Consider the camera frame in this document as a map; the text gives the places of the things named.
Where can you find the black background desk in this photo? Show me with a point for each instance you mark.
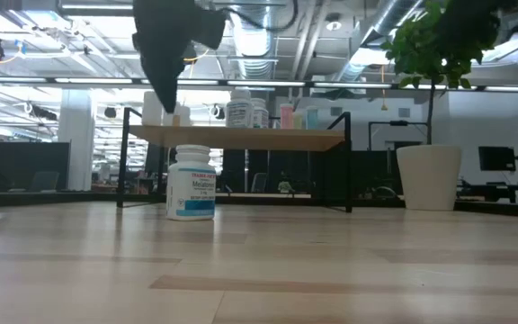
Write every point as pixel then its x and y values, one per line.
pixel 497 189

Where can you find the long ceiling light strip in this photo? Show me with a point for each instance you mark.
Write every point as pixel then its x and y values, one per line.
pixel 92 81

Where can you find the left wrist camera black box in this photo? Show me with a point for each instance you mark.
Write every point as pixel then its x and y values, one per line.
pixel 209 29

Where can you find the blue pill vial white cap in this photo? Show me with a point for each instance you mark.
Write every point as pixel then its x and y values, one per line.
pixel 312 119

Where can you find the silver ventilation duct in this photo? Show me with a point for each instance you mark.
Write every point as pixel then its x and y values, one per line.
pixel 376 24
pixel 252 49

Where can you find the yellow pill vial white cap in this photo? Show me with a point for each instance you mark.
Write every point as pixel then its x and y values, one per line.
pixel 299 122

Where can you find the pink pill vial white cap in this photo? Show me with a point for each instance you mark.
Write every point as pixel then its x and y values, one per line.
pixel 287 118

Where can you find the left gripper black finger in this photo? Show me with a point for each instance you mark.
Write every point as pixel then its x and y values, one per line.
pixel 165 76

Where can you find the dark office partition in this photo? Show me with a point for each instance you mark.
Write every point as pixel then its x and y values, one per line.
pixel 16 157

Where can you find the large white plant pot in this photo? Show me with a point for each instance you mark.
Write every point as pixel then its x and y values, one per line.
pixel 430 180

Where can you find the wooden shelf black metal frame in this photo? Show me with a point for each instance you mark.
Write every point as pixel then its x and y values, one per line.
pixel 263 140

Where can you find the black background monitor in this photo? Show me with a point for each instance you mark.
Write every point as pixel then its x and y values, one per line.
pixel 496 158

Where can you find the white melatonin bottle blue label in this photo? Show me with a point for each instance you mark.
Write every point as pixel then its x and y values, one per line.
pixel 238 112
pixel 191 189
pixel 261 114

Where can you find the grey office chair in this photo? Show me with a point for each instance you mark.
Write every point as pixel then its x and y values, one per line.
pixel 44 181

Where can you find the green leafy plant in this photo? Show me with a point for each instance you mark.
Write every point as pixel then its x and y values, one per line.
pixel 421 49

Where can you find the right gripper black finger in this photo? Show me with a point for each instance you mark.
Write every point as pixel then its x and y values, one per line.
pixel 454 29

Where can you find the translucent white plastic bottle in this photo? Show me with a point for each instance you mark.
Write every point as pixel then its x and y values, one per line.
pixel 152 110
pixel 182 116

